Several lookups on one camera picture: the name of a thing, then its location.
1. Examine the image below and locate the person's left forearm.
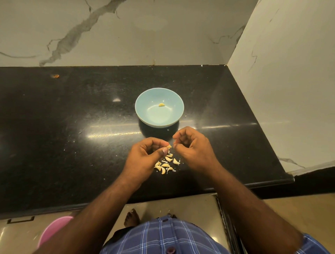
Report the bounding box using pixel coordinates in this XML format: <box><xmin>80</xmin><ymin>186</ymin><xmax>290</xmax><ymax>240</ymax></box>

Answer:
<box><xmin>34</xmin><ymin>175</ymin><xmax>139</xmax><ymax>254</ymax></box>

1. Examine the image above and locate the pile of garlic skins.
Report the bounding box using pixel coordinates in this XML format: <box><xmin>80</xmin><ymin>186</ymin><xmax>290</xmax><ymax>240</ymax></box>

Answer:
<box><xmin>154</xmin><ymin>151</ymin><xmax>181</xmax><ymax>175</ymax></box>

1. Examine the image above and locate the pink plastic bucket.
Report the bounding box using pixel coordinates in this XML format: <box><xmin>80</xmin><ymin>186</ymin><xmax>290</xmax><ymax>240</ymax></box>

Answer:
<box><xmin>38</xmin><ymin>216</ymin><xmax>74</xmax><ymax>248</ymax></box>

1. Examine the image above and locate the light blue bowl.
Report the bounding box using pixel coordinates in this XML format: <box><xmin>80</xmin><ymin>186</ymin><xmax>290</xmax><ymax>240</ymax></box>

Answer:
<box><xmin>134</xmin><ymin>87</ymin><xmax>185</xmax><ymax>128</ymax></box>

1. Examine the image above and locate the person's left foot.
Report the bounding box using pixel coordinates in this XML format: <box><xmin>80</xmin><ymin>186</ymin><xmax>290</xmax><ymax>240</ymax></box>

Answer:
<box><xmin>124</xmin><ymin>208</ymin><xmax>141</xmax><ymax>227</ymax></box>

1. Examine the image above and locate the black drawer handle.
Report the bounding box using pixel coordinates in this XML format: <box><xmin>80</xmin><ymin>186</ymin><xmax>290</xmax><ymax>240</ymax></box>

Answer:
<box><xmin>7</xmin><ymin>216</ymin><xmax>35</xmax><ymax>224</ymax></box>

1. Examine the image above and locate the person's right hand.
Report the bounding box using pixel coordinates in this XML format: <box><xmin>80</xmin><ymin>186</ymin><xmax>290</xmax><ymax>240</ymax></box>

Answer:
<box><xmin>173</xmin><ymin>126</ymin><xmax>221</xmax><ymax>177</ymax></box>

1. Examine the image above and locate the person's left hand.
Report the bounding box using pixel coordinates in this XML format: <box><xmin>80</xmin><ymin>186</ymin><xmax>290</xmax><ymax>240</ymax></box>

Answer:
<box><xmin>121</xmin><ymin>137</ymin><xmax>171</xmax><ymax>187</ymax></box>

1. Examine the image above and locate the blue plaid shirt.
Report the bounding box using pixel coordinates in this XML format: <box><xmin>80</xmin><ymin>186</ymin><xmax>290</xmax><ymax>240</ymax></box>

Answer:
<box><xmin>100</xmin><ymin>216</ymin><xmax>330</xmax><ymax>254</ymax></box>

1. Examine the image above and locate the person's right forearm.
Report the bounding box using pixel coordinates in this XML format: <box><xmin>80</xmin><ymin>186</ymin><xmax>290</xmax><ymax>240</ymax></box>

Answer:
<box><xmin>205</xmin><ymin>165</ymin><xmax>305</xmax><ymax>254</ymax></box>

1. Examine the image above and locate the black cabinet trim strip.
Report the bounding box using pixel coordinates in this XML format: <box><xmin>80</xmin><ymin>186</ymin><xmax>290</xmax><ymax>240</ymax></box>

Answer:
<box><xmin>216</xmin><ymin>195</ymin><xmax>244</xmax><ymax>254</ymax></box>

